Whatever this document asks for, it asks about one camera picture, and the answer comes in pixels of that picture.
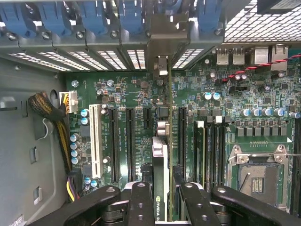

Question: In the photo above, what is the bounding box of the black RAM slot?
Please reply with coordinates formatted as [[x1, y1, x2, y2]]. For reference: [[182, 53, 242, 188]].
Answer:
[[298, 117, 301, 215], [218, 122, 227, 186], [211, 115, 223, 189], [291, 117, 301, 215], [204, 122, 212, 191]]

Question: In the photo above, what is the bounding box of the long black expansion slot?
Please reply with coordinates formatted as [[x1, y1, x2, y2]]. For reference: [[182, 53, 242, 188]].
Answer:
[[177, 105, 188, 170], [108, 107, 121, 184], [125, 107, 136, 182]]

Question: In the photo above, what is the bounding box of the CPU socket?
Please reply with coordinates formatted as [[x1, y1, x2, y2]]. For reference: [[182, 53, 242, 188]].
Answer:
[[227, 144, 294, 212]]

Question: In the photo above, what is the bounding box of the white expansion slot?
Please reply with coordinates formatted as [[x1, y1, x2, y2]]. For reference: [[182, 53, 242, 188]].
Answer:
[[88, 103, 103, 179]]

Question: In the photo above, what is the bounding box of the short black expansion slot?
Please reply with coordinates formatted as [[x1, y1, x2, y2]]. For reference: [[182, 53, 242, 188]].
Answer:
[[143, 108, 152, 129]]

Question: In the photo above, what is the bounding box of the green motherboard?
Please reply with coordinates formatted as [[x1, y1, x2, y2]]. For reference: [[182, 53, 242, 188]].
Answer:
[[57, 46, 301, 217]]

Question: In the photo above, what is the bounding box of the vented metal slot cover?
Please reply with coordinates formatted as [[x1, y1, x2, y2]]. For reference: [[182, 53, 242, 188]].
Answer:
[[7, 53, 72, 72], [127, 48, 147, 70], [96, 49, 127, 71], [37, 51, 91, 71], [173, 48, 205, 70], [67, 50, 110, 71]]

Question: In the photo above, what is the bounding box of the open grey PC case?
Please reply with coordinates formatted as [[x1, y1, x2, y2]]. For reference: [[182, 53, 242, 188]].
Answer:
[[0, 0, 301, 78]]

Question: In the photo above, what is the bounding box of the coloured power wire bundle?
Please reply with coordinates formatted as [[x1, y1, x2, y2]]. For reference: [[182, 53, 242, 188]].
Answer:
[[65, 168, 82, 203]]

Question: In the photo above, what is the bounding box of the white cable tie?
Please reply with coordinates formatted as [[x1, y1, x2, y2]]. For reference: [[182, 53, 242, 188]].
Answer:
[[39, 117, 55, 141]]

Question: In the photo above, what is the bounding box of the braided black yellow power cable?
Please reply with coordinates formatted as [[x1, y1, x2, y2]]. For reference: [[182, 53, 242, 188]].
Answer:
[[28, 90, 78, 175]]

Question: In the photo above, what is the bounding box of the red black twisted wire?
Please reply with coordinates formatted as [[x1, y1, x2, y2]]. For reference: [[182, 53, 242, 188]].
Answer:
[[222, 53, 301, 82]]

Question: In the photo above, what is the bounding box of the blue bracket clip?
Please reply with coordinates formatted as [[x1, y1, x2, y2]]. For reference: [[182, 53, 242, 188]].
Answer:
[[162, 0, 189, 15], [119, 0, 144, 33], [0, 2, 32, 40], [197, 0, 223, 35], [37, 0, 72, 37], [79, 0, 109, 36]]

